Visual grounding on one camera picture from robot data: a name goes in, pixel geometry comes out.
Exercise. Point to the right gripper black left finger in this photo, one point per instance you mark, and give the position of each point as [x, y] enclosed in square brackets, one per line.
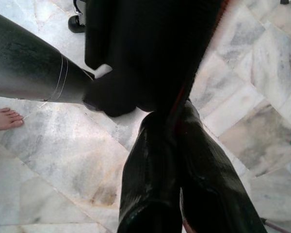
[150, 182]

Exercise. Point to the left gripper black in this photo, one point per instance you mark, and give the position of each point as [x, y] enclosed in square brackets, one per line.
[111, 99]

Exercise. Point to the bare person foot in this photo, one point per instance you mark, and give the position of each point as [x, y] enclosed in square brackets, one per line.
[4, 120]

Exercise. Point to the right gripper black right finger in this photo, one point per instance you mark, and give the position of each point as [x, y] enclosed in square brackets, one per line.
[208, 182]

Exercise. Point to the black robot foot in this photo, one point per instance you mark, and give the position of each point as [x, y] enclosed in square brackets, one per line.
[76, 24]

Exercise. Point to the black printed shirt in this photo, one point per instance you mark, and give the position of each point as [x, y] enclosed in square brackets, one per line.
[148, 48]

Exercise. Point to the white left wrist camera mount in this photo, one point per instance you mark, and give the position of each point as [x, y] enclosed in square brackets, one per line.
[103, 70]

